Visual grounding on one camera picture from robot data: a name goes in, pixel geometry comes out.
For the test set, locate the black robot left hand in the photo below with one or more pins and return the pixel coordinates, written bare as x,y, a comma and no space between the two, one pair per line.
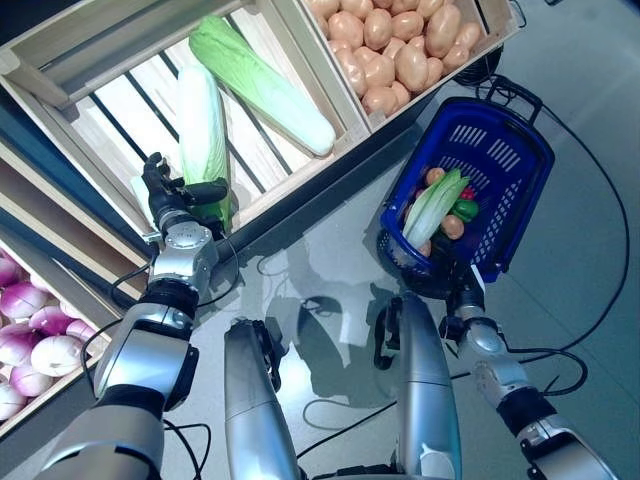
162,195

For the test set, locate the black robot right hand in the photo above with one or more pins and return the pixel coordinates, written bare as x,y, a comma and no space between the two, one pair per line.
457,275

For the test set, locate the green white napa cabbage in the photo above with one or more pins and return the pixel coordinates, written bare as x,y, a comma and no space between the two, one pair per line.
260,85
200,120

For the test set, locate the blue plastic shopping basket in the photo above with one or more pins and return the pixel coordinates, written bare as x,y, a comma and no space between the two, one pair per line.
434,134

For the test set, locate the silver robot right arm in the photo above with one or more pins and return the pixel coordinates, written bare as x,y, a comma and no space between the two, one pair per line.
505,375

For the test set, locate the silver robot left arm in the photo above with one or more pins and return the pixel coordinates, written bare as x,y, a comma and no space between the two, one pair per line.
145,350

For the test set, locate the small orange round vegetable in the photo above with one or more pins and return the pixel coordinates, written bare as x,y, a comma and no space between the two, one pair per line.
435,176
452,226

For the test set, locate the small green bell pepper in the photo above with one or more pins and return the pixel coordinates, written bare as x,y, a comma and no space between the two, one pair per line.
466,210

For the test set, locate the small napa cabbage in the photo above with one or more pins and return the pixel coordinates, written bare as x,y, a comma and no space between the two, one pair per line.
430,207

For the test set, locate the wooden slatted cabbage crate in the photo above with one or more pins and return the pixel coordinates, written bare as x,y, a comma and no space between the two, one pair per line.
125,125

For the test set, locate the small red vegetable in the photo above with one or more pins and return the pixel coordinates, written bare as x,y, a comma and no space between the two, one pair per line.
467,193

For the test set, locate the wooden display shelf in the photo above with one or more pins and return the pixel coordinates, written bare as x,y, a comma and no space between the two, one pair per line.
310,200
75,220

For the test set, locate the silver robot right leg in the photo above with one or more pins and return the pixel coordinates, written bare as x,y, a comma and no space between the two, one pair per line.
425,375

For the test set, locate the silver robot leg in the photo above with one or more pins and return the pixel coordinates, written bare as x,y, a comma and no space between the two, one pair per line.
250,400
425,375

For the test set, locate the purple white onion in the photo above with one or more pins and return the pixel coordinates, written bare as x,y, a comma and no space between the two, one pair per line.
49,320
55,356
9,271
30,381
15,346
80,331
22,297

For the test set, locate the tan potato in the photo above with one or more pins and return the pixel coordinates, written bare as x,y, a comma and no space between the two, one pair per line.
377,28
380,100
357,7
406,25
350,67
379,71
345,26
433,72
455,58
442,25
468,35
400,93
410,62
320,7

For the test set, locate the wooden onion crate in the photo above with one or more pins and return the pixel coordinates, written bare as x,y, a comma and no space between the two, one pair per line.
65,387

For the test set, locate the silver robot left leg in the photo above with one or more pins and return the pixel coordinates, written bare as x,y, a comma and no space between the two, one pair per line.
250,400

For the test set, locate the wooden potato crate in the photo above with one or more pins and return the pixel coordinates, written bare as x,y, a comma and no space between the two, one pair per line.
502,30

